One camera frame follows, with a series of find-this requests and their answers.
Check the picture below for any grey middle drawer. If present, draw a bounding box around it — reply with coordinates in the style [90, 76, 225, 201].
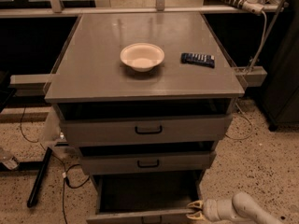
[79, 142, 216, 175]

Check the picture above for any white paper bowl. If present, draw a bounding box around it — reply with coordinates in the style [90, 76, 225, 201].
[120, 43, 164, 72]

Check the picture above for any white cable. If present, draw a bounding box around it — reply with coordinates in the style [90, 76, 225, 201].
[224, 10, 269, 141]

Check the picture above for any dark cabinet at right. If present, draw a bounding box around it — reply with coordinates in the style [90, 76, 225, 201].
[258, 0, 299, 132]

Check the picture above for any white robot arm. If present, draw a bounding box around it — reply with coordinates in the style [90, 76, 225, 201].
[186, 192, 283, 224]

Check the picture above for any grey top drawer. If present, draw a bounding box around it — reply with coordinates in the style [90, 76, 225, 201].
[59, 98, 233, 146]

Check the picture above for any dark blue snack packet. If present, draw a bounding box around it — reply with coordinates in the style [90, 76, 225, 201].
[180, 53, 215, 68]

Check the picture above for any clear plastic piece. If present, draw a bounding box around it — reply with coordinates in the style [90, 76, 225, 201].
[0, 147, 20, 170]

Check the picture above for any black bar on floor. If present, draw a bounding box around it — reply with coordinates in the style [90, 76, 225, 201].
[27, 147, 52, 208]

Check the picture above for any grey drawer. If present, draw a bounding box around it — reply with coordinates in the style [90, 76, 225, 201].
[59, 98, 233, 146]
[87, 171, 202, 224]
[79, 142, 216, 175]

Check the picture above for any grey drawer cabinet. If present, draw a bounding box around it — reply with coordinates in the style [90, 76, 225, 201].
[44, 12, 247, 185]

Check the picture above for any black floor cable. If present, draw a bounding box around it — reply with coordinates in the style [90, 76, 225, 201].
[20, 104, 91, 224]

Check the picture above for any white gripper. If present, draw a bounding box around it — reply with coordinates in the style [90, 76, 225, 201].
[186, 199, 235, 222]

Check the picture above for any grey bottom drawer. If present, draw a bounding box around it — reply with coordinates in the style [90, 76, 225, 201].
[87, 171, 202, 224]

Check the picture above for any white power strip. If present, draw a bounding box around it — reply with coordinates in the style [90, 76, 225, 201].
[221, 0, 263, 15]

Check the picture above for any grey metal rail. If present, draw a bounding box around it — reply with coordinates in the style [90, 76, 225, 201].
[9, 74, 54, 96]

